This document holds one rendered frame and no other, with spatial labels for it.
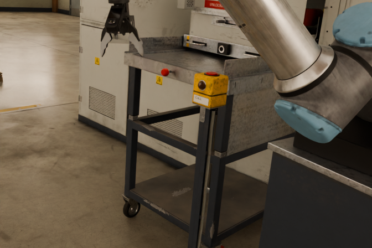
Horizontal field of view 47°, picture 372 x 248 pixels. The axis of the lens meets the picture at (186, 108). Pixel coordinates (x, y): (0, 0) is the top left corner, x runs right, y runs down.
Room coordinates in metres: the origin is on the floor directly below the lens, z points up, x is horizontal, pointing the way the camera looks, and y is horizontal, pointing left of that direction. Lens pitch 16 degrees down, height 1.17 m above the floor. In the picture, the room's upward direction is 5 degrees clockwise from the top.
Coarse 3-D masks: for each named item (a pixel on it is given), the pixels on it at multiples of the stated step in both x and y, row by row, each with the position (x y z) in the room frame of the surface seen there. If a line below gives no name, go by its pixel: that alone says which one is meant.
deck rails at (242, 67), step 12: (180, 36) 2.16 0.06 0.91; (132, 48) 1.94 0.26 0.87; (144, 48) 2.00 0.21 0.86; (156, 48) 2.05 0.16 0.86; (168, 48) 2.11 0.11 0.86; (180, 48) 2.17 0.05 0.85; (192, 48) 2.23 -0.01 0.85; (228, 60) 1.56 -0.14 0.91; (240, 60) 1.62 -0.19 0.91; (252, 60) 1.67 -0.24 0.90; (228, 72) 1.57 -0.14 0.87; (240, 72) 1.62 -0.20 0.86; (252, 72) 1.68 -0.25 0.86; (264, 72) 1.73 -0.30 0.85
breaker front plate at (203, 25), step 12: (204, 0) 2.11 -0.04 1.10; (216, 0) 2.06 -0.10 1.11; (192, 12) 2.16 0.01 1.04; (192, 24) 2.15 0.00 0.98; (204, 24) 2.10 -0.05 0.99; (216, 24) 2.04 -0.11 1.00; (228, 24) 2.00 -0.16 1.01; (204, 36) 2.09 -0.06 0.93; (216, 36) 2.04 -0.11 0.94; (228, 36) 1.99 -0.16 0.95; (240, 36) 1.95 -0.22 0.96
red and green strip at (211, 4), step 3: (207, 0) 2.09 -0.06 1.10; (210, 0) 2.08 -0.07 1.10; (207, 3) 2.09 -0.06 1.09; (210, 3) 2.08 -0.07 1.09; (213, 3) 2.07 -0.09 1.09; (216, 3) 2.05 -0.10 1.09; (219, 3) 2.04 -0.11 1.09; (204, 6) 2.10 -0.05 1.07; (207, 6) 2.09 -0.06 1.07; (210, 6) 2.08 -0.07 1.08; (213, 6) 2.07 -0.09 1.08; (216, 6) 2.05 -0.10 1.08; (219, 6) 2.04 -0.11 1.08; (222, 6) 2.03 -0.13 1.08
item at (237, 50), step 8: (184, 40) 2.16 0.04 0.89; (200, 40) 2.09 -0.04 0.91; (208, 40) 2.06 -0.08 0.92; (216, 40) 2.02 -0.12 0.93; (200, 48) 2.09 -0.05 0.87; (208, 48) 2.06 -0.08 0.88; (216, 48) 2.02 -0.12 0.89; (232, 48) 1.96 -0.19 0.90; (240, 48) 1.93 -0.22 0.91; (248, 48) 1.90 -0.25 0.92; (232, 56) 1.95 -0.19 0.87; (240, 56) 1.92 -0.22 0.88; (248, 56) 1.90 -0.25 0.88
